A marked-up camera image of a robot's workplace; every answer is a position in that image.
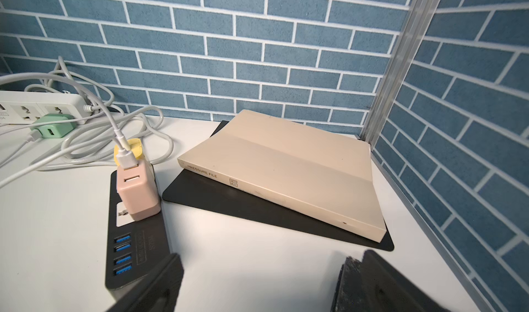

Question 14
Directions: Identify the black desk mat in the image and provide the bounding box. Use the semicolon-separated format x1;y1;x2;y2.
162;120;395;252

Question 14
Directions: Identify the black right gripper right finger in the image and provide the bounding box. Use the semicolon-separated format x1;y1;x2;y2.
331;250;446;311

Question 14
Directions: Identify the yellow USB charger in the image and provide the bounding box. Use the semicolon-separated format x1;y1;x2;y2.
114;138;144;166

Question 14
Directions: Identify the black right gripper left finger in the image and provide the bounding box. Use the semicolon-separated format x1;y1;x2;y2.
108;254;184;312

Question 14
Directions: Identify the white power strip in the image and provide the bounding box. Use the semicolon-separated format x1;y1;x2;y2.
0;91;92;125

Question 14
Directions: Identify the black USB power strip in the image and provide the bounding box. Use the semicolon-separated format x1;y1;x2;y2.
105;171;169;300

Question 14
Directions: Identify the pink USB charger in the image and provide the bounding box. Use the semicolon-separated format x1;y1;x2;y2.
117;158;161;222

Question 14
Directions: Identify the white coiled power cord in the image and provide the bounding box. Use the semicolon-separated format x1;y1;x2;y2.
24;56;174;172

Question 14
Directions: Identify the green USB charger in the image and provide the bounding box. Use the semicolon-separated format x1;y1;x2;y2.
31;114;77;138

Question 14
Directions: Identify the white charging cable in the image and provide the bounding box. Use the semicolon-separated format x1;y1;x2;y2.
0;71;137;189

